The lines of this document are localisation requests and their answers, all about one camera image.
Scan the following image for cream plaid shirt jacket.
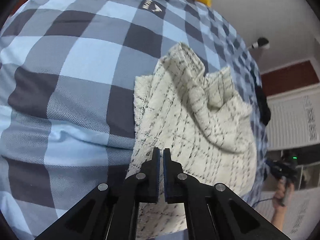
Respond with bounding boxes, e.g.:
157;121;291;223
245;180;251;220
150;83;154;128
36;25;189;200
125;42;258;239

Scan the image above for black clothes pile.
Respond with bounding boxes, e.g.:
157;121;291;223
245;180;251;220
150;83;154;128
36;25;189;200
250;70;271;126

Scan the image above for person right hand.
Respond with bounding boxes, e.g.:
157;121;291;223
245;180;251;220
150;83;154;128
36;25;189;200
272;179;295;210

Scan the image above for white radiator cover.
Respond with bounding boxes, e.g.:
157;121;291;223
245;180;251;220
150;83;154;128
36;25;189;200
266;88;319;151

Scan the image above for blue checkered bed sheet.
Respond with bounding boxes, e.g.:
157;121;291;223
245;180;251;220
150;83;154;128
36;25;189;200
1;0;261;239

